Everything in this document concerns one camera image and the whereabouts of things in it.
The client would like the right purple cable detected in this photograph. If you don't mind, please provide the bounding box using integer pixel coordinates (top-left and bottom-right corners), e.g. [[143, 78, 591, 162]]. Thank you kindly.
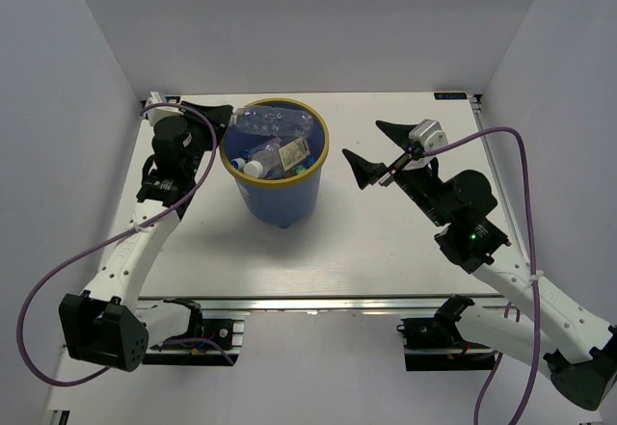
[[409, 126, 541, 425]]

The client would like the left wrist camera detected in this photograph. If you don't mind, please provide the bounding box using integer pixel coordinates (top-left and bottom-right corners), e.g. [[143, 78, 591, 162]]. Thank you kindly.
[[142, 92, 181, 127]]

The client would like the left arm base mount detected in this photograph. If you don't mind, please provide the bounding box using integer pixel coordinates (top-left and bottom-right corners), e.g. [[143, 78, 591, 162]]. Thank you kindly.
[[136, 298, 245, 367]]

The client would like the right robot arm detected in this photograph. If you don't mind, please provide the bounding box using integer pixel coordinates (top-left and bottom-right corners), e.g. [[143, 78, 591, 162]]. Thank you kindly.
[[342, 120, 616, 411]]

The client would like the aluminium table frame rail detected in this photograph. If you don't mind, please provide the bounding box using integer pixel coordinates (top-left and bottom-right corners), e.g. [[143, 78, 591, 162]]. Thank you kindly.
[[132, 92, 505, 312]]

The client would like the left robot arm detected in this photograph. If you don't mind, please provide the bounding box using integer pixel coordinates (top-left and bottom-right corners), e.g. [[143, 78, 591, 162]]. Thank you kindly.
[[59, 101, 233, 372]]

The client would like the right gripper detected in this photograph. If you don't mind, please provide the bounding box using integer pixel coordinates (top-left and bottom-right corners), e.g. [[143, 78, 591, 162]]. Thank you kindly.
[[342, 120, 451, 227]]

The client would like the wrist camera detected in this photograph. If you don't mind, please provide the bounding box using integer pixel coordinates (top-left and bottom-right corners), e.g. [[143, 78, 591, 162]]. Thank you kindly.
[[142, 92, 181, 127], [409, 120, 448, 161]]

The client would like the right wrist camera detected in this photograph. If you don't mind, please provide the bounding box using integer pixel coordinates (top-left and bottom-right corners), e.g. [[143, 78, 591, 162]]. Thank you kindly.
[[409, 120, 448, 161]]

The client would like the large clear labelled bottle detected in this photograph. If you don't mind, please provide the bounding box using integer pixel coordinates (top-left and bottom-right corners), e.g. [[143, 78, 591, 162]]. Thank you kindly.
[[242, 137, 310, 179]]

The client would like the blue plastic bin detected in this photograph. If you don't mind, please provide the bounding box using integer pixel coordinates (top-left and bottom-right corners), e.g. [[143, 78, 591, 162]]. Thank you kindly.
[[219, 98, 330, 228]]

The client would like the clear bottle white cap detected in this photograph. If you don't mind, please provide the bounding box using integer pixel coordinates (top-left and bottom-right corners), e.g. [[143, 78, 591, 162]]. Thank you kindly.
[[230, 105, 314, 138]]

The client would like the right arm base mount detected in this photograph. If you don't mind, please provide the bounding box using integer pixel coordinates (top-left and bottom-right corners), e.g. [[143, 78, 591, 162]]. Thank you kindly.
[[396, 295, 496, 372]]

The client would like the blue label bottle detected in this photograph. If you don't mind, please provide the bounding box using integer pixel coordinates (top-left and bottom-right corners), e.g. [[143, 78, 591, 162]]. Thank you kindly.
[[229, 149, 253, 172]]

